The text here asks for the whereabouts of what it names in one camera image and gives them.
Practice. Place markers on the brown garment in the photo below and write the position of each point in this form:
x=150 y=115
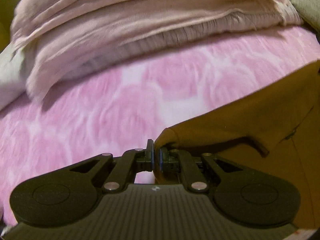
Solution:
x=250 y=120

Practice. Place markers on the white bed sheet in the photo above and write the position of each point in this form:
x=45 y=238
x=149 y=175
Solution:
x=12 y=80

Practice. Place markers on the pink floral fleece blanket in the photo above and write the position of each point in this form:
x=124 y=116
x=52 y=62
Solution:
x=125 y=100

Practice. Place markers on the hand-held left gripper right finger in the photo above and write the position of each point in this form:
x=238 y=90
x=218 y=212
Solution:
x=161 y=158

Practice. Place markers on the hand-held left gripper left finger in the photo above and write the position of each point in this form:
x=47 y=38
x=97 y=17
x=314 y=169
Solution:
x=150 y=155

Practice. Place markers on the pale pink quilt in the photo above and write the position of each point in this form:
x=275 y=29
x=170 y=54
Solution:
x=125 y=30

